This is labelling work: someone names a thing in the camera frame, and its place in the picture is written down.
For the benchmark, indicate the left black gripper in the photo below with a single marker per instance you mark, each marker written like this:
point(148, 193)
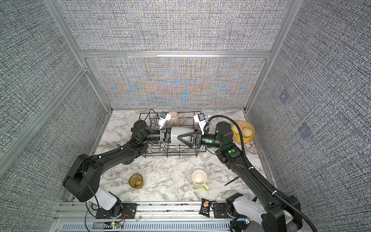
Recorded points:
point(164, 136)

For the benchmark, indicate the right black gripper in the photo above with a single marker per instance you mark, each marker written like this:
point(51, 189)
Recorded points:
point(198, 138)

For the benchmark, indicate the pink ceramic mug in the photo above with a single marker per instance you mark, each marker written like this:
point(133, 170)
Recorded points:
point(176, 119)

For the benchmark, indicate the black wire dish rack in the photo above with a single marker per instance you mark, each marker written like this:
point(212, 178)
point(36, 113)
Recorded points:
point(149, 133)

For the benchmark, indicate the light green ceramic mug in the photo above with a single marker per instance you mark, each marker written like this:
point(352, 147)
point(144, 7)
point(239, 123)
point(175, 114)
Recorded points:
point(199, 179)

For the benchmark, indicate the amber glass cup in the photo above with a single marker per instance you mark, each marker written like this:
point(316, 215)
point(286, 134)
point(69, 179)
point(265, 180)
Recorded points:
point(136, 181)

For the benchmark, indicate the clear glass cup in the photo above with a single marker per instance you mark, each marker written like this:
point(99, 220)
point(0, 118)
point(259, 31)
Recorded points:
point(204, 157)

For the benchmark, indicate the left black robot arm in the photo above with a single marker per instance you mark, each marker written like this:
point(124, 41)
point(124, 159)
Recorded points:
point(83, 178)

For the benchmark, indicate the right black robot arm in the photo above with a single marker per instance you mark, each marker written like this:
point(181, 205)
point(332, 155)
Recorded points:
point(275, 212)

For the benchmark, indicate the black stirring stick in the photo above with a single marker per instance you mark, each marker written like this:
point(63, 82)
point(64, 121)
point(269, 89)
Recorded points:
point(236, 178)

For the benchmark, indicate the black snack packet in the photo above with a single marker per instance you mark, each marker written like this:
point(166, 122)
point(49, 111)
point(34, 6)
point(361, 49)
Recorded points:
point(205, 208)

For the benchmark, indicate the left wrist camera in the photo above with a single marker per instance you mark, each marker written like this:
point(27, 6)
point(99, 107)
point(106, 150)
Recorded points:
point(163, 118)

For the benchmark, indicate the yellow bowl with green handle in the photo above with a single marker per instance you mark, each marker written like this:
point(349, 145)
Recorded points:
point(241, 124)

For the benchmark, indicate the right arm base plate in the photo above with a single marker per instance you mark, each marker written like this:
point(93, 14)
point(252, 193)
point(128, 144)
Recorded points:
point(220, 211)

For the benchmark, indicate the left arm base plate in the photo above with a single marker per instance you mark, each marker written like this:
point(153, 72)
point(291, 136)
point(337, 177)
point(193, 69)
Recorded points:
point(127, 211)

